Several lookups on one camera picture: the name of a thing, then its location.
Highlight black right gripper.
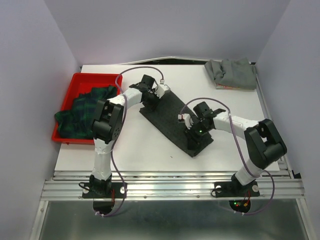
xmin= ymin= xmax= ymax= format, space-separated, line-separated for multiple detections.
xmin=182 ymin=121 xmax=212 ymax=150

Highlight grey dotted skirt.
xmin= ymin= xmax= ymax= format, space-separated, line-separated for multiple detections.
xmin=139 ymin=91 xmax=214 ymax=157

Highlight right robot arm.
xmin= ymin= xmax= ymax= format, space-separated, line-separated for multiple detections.
xmin=177 ymin=101 xmax=288 ymax=195

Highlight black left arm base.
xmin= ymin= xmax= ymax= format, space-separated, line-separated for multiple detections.
xmin=78 ymin=182 xmax=126 ymax=199

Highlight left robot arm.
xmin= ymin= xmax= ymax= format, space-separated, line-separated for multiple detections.
xmin=88 ymin=75 xmax=170 ymax=197

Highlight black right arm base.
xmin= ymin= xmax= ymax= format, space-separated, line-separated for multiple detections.
xmin=210 ymin=181 xmax=260 ymax=198

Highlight folded pink patterned skirt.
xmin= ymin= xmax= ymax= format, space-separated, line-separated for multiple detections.
xmin=215 ymin=84 xmax=242 ymax=90

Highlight red plastic tray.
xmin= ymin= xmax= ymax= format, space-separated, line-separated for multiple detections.
xmin=51 ymin=72 xmax=122 ymax=145

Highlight green plaid skirt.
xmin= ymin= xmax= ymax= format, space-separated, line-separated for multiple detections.
xmin=54 ymin=85 xmax=118 ymax=140

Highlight folded light grey skirt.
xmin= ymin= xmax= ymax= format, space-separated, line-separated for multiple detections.
xmin=204 ymin=57 xmax=257 ymax=91

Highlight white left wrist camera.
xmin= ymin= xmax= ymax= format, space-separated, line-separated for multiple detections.
xmin=154 ymin=83 xmax=171 ymax=99

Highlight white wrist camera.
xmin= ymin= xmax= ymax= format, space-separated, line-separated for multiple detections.
xmin=154 ymin=83 xmax=171 ymax=99
xmin=177 ymin=113 xmax=194 ymax=130

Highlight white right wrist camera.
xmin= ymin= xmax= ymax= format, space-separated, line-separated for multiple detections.
xmin=177 ymin=113 xmax=194 ymax=130

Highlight aluminium frame rail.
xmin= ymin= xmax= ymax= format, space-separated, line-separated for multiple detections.
xmin=40 ymin=170 xmax=305 ymax=201

